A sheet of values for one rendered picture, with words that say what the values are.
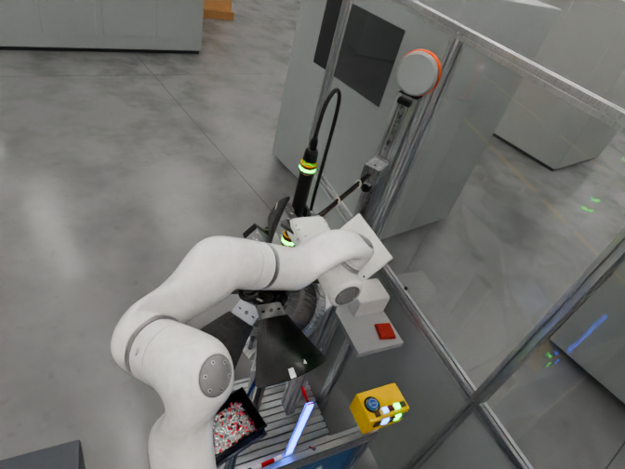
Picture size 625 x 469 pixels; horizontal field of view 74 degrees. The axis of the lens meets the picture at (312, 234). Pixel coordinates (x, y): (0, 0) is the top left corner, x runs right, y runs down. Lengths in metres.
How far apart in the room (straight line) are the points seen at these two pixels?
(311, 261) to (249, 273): 0.17
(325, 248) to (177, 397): 0.41
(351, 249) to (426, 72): 0.90
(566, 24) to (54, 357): 6.72
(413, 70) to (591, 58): 5.33
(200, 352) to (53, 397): 2.11
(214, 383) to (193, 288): 0.15
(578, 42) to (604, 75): 0.56
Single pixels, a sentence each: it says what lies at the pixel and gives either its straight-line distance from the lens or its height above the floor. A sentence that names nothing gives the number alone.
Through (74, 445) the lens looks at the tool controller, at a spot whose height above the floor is 1.23.
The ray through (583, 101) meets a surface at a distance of 1.38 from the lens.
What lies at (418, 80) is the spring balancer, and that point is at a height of 1.87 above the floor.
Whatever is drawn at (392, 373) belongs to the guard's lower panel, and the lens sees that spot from 2.17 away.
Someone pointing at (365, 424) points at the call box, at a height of 1.03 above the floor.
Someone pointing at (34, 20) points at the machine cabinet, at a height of 0.36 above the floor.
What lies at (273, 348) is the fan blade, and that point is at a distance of 1.35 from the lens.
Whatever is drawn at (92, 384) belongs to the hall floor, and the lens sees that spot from 2.68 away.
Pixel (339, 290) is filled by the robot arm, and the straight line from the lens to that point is 0.92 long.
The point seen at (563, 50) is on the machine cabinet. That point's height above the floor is 1.44.
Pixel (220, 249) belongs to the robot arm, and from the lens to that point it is 0.67.
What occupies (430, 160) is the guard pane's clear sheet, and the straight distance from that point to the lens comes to 1.77.
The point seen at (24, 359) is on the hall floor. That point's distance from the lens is 2.86.
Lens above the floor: 2.29
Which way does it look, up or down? 38 degrees down
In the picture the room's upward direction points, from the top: 17 degrees clockwise
